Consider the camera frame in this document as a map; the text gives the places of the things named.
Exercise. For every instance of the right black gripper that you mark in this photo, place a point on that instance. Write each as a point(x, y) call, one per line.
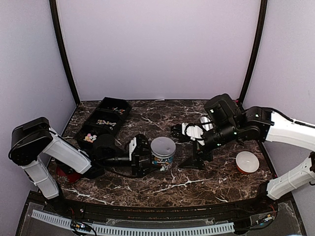
point(196, 162)

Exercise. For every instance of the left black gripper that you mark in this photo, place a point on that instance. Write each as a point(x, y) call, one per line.
point(137, 151)

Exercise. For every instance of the clear plastic jar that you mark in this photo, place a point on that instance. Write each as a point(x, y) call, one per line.
point(163, 163)

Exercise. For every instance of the silver jar lid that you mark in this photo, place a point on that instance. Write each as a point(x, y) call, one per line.
point(163, 147)

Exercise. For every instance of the silver metal scoop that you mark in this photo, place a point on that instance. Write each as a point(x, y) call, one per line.
point(206, 123)

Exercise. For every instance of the black bin with small candies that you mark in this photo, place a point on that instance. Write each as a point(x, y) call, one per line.
point(108, 116)

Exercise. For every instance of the black bin with lollipops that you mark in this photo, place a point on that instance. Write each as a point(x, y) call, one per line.
point(108, 103)

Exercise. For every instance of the black bin with flower candies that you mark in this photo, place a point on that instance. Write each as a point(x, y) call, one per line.
point(88, 128)

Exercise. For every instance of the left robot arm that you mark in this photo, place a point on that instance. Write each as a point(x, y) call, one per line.
point(31, 139)

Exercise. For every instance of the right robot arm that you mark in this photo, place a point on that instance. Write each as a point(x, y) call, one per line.
point(263, 125)

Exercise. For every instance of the pile of small candies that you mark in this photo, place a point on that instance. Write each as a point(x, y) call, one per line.
point(108, 123)

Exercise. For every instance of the pile of flower candies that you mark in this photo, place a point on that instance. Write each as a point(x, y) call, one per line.
point(90, 138)

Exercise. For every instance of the orange and white bowl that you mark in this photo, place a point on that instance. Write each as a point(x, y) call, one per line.
point(247, 162)

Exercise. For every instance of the pile of lollipops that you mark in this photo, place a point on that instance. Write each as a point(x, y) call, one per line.
point(118, 110)

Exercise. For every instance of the red floral saucer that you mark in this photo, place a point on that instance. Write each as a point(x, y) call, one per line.
point(64, 178)

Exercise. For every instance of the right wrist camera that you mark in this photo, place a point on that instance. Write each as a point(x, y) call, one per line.
point(222, 110)

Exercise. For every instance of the white slotted cable duct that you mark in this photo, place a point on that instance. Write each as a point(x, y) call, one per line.
point(103, 230)

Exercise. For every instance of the black front rail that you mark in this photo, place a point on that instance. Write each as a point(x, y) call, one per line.
point(238, 210)

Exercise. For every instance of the right black frame post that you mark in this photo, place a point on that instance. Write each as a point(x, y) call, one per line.
point(255, 50)

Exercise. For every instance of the black frame post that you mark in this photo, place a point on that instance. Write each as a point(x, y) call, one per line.
point(255, 50)
point(62, 50)

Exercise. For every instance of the left black frame post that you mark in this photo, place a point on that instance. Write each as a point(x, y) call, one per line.
point(62, 50)

